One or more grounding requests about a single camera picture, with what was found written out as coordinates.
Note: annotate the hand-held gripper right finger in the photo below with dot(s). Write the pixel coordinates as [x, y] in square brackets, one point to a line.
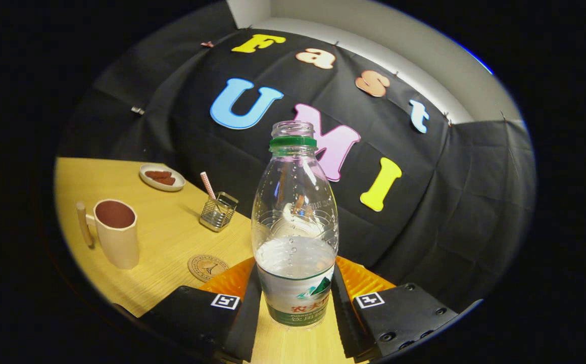
[346, 323]

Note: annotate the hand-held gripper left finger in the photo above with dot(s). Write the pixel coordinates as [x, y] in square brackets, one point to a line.
[245, 323]

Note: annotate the round wooden coaster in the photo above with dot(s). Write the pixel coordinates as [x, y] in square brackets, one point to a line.
[204, 267]

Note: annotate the clear plastic bottle green label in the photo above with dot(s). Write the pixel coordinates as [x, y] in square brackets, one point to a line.
[295, 263]

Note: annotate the wooden table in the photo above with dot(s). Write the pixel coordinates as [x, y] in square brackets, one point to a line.
[172, 237]

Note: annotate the striped straw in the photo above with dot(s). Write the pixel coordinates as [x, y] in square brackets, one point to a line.
[207, 185]

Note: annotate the black backdrop cloth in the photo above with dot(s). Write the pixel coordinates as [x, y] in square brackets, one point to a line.
[424, 202]

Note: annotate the brown food piece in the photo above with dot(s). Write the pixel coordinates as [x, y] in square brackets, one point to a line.
[165, 180]
[157, 174]

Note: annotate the small white plate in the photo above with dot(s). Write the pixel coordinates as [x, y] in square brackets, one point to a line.
[146, 177]

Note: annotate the silver clip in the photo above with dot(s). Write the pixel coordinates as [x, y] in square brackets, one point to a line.
[137, 110]

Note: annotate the pink clip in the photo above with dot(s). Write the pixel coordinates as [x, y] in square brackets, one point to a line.
[207, 44]

